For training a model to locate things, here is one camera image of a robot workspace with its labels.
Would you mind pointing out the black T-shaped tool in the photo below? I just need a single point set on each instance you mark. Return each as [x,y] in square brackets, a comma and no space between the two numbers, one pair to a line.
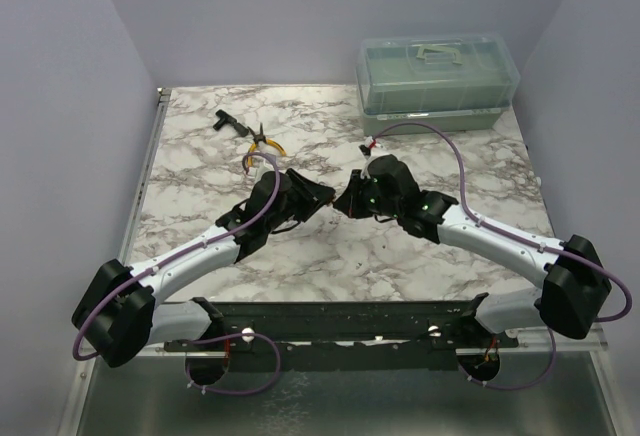
[225,119]

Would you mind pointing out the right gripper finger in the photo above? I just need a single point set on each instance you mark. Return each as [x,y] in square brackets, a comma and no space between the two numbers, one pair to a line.
[345,202]
[355,180]

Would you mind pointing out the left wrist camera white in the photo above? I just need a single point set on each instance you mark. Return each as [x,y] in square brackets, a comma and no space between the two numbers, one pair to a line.
[258,170]

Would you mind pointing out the yellow handled pliers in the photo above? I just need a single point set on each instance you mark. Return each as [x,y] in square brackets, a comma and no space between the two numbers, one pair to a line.
[261,141]

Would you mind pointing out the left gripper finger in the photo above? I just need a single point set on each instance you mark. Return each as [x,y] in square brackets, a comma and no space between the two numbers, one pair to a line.
[308,189]
[303,209]

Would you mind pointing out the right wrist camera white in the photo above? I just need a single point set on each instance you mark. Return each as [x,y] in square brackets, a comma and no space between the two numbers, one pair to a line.
[371,149]

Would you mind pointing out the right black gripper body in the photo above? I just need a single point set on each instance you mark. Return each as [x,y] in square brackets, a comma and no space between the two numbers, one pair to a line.
[370,203]

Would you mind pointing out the aluminium side rail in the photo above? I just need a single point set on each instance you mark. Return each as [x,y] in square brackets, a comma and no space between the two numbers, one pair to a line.
[144,176]

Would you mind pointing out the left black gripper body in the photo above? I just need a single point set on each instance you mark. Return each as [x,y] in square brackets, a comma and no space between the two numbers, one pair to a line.
[296,195]

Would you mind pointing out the black front mounting rail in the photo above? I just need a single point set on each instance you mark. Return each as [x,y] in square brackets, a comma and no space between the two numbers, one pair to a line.
[309,336]

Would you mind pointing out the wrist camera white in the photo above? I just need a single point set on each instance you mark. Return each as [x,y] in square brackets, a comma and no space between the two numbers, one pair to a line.
[371,149]
[258,170]

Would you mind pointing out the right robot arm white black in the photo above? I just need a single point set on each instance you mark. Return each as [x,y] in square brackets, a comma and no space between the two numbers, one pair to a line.
[567,288]

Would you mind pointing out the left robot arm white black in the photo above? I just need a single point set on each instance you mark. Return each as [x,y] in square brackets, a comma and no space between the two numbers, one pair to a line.
[185,266]

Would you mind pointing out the clear lid grey toolbox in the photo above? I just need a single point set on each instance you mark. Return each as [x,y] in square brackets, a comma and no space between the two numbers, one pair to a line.
[455,83]

